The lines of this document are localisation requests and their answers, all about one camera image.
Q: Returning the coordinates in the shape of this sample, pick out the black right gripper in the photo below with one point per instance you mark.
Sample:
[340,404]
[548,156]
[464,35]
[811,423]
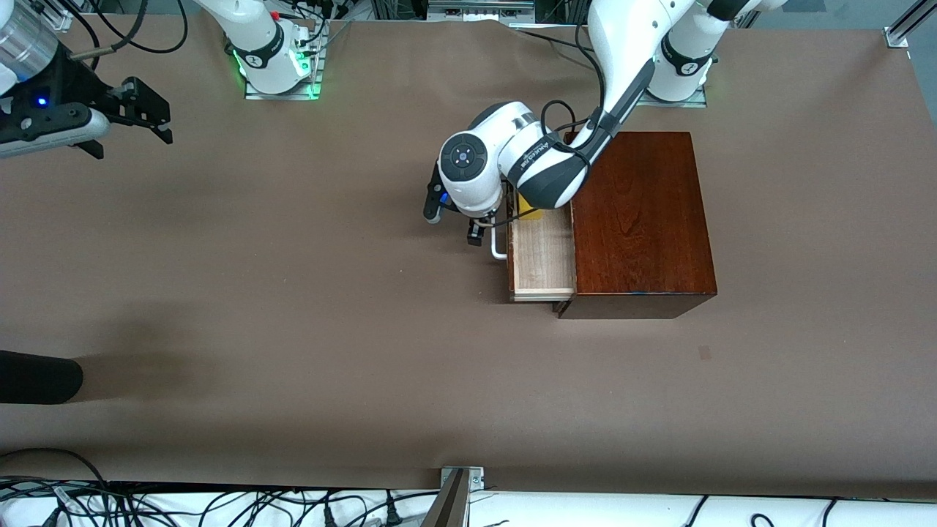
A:
[82,91]

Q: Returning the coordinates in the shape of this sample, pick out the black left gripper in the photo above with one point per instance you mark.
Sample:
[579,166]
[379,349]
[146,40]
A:
[476,233]

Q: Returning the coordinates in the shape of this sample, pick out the yellow cube block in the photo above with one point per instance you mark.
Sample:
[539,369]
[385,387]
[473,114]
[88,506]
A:
[528,211]

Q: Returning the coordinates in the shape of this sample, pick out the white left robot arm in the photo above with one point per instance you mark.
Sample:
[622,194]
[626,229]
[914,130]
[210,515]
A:
[622,44]

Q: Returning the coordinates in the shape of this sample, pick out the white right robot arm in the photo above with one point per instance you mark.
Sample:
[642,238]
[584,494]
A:
[260,44]

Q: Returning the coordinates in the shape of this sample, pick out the dark wooden cabinet box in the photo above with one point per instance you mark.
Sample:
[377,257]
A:
[637,234]

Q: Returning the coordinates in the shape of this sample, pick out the black cylindrical object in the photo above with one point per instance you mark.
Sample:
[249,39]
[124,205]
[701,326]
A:
[36,377]

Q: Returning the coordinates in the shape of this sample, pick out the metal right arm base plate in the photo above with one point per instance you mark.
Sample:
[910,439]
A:
[316,73]

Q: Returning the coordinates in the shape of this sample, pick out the aluminium frame with electronics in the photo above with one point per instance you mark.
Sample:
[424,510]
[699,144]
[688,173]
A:
[476,9]

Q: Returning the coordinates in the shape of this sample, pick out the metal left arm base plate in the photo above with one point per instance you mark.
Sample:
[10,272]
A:
[699,101]

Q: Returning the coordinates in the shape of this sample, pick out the aluminium profile with bracket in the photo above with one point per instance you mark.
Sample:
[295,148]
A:
[450,501]

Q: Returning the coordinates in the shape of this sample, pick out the metal table corner bracket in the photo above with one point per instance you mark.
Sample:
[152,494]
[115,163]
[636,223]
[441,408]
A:
[900,29]

